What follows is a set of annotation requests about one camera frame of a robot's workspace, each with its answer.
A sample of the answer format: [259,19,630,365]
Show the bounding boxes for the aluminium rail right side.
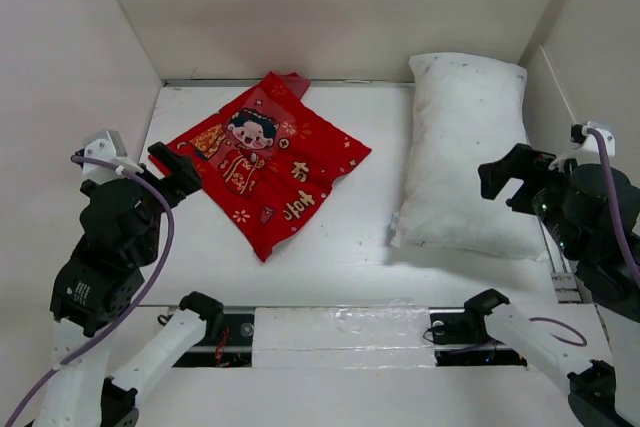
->
[539,223,583,304]

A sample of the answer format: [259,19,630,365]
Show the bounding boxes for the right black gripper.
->
[479,139,586,257]

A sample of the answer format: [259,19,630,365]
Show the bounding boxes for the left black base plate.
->
[174,309,255,368]

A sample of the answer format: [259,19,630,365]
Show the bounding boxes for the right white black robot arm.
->
[414,143,639,426]

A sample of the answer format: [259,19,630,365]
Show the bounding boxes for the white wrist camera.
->
[78,129,143,185]
[549,121,616,173]

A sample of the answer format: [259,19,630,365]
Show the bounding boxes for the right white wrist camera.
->
[549,121,616,173]

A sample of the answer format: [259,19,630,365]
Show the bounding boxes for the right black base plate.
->
[423,309,528,367]

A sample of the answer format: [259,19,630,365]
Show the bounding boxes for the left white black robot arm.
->
[33,139,223,426]

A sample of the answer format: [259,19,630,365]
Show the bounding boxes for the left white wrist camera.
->
[78,129,143,185]

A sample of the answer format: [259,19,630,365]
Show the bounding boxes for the red cartoon print pillowcase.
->
[168,72,371,261]

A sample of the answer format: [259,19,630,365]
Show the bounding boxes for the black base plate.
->
[423,309,528,367]
[174,309,255,368]

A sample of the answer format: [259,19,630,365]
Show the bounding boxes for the white pillow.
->
[391,52,546,261]

